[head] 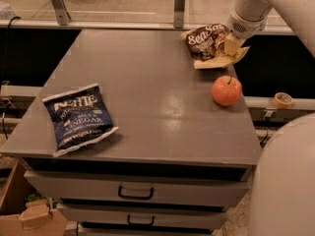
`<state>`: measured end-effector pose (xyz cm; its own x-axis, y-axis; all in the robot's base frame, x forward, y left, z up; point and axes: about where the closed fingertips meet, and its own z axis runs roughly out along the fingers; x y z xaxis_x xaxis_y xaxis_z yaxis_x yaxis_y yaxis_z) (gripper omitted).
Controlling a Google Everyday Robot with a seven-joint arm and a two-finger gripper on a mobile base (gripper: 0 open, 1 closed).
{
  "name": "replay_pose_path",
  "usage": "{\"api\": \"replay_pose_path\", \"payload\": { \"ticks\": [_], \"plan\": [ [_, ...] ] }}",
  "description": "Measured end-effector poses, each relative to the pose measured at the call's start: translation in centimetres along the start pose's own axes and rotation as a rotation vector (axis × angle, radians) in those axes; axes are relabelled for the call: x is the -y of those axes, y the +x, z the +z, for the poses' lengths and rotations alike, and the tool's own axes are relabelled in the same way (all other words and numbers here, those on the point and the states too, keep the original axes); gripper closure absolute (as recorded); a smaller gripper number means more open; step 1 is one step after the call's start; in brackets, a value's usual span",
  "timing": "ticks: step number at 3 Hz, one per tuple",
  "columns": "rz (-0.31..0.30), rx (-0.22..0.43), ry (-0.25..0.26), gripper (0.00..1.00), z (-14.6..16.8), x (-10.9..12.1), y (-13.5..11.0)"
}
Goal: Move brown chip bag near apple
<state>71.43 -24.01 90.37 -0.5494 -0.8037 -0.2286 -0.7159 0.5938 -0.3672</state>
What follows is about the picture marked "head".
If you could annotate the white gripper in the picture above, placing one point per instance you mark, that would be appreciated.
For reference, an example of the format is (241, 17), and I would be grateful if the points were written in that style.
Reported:
(246, 28)

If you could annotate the brown Sea Salt chip bag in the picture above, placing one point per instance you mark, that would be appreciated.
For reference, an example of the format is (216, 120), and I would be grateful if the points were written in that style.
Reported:
(206, 47)

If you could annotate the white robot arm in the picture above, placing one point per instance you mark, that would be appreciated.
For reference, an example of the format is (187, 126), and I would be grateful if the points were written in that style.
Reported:
(283, 190)

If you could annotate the red apple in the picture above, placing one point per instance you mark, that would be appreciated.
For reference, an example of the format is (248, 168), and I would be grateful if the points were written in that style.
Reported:
(226, 90)

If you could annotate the blue Kettle chip bag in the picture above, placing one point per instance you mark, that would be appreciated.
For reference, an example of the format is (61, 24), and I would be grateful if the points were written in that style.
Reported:
(79, 117)

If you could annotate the tan tape roll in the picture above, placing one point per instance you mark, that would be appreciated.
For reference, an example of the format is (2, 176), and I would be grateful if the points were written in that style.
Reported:
(282, 100)

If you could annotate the grey drawer cabinet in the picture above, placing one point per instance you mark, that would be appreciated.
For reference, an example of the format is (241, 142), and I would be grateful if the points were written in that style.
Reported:
(168, 124)

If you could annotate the top grey drawer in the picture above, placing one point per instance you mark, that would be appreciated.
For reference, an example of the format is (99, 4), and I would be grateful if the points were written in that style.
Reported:
(103, 187)

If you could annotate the grey drawer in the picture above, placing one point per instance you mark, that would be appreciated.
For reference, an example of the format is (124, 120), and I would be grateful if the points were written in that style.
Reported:
(103, 187)
(175, 218)

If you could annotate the lower grey drawer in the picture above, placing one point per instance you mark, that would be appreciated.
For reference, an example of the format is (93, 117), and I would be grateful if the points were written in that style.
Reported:
(175, 218)

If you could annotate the cardboard box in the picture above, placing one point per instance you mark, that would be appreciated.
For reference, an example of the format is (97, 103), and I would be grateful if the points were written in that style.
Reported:
(20, 217)

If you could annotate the middle metal bracket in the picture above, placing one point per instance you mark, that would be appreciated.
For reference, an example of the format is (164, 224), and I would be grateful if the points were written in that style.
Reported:
(178, 17)

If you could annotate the metal bracket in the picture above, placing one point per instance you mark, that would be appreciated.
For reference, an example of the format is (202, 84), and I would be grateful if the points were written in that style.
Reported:
(62, 16)
(178, 17)

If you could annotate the left metal bracket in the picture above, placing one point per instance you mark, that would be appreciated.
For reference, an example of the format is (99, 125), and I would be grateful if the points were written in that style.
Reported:
(62, 16)

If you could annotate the black upper drawer handle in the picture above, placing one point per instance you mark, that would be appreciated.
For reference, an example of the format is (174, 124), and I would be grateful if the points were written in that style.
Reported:
(135, 194)

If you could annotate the black drawer handle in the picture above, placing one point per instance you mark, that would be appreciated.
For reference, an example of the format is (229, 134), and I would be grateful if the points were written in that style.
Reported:
(135, 194)
(140, 220)

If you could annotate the black lower drawer handle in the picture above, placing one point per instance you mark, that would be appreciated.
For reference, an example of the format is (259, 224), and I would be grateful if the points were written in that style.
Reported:
(140, 220)

